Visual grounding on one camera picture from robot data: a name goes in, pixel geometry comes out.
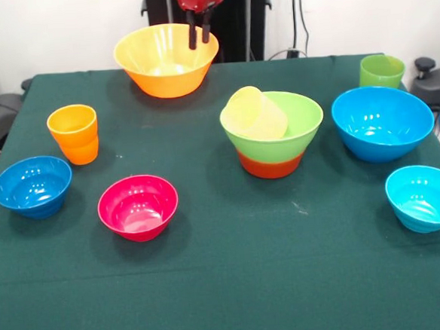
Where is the large yellow-orange bowl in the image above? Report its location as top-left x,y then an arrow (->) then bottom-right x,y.
111,20 -> 224,102

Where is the yellow cup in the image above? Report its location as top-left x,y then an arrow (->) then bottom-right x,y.
222,83 -> 290,142

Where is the green bowl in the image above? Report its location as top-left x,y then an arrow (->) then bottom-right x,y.
217,87 -> 328,168

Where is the red-orange bowl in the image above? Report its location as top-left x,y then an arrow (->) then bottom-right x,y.
237,145 -> 306,182

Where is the orange cup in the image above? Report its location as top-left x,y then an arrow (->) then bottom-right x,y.
45,102 -> 102,169

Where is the pink bowl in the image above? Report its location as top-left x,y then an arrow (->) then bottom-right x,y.
95,172 -> 182,245

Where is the green cup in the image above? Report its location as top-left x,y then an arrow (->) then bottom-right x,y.
356,52 -> 408,92

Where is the large blue bowl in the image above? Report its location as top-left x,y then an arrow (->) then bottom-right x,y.
329,81 -> 438,167

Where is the small dark blue bowl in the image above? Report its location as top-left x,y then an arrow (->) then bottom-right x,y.
0,153 -> 76,223

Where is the dark green tablecloth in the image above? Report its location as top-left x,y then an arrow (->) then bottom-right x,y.
0,45 -> 440,330

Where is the black chair base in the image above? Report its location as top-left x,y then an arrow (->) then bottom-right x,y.
408,55 -> 440,139

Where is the small light blue bowl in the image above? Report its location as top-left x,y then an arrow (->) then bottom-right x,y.
383,163 -> 440,237

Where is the black wall cable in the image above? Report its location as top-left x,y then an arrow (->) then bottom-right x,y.
263,0 -> 312,61

